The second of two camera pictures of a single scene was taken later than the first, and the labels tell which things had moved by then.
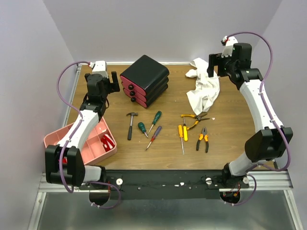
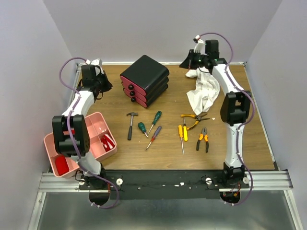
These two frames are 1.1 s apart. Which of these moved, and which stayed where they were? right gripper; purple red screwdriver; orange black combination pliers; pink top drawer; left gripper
Moved: right gripper; left gripper
Stayed: pink top drawer; purple red screwdriver; orange black combination pliers
